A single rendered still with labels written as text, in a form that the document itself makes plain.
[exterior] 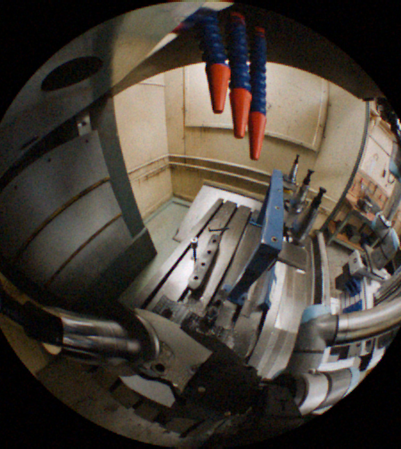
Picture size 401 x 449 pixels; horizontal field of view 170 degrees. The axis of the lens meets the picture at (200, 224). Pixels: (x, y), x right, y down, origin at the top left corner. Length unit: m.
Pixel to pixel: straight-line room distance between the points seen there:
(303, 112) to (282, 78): 0.24
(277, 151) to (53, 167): 1.07
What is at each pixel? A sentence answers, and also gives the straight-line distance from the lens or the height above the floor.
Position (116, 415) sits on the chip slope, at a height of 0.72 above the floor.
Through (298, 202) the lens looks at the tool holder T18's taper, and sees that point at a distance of 0.37.
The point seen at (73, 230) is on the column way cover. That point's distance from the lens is 0.53.
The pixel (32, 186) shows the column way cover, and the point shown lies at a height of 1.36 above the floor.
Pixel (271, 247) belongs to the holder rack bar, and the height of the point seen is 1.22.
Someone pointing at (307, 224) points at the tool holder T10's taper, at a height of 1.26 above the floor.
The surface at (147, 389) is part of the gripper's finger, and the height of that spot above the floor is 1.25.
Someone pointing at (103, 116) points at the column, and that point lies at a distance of 0.58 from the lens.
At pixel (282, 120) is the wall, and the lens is 0.95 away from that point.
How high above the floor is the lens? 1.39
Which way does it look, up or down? 44 degrees down
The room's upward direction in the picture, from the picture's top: 1 degrees clockwise
